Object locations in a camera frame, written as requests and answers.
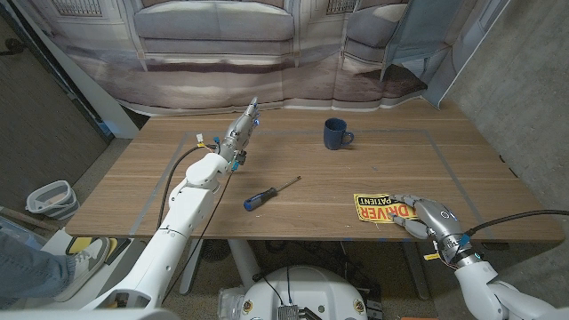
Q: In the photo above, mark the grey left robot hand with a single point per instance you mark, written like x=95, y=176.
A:
x=239, y=135

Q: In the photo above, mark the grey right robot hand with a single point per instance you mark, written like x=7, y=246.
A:
x=435, y=218

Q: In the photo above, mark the yellow new driver bumper sticker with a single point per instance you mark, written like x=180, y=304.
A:
x=373, y=211

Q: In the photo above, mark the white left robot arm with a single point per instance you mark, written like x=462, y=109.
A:
x=184, y=213

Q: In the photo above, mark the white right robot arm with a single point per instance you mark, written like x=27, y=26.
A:
x=480, y=284

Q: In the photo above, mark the table leg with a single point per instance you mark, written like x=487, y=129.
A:
x=244, y=262
x=192, y=266
x=415, y=271

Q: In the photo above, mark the printed room backdrop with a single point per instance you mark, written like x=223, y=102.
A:
x=213, y=66

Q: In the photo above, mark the dark blue mug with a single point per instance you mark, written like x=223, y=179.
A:
x=333, y=133

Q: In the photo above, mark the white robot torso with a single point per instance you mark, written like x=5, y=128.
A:
x=306, y=289

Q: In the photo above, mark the clear plastic bag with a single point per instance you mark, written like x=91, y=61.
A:
x=229, y=302

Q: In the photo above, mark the yellow black floor object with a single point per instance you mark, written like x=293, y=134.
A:
x=77, y=244

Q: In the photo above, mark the grey white collapsible bucket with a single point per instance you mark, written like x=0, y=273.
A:
x=53, y=200

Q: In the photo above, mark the white grey sneaker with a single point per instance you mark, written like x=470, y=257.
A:
x=86, y=266

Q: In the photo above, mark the human operator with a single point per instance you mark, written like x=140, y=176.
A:
x=26, y=271

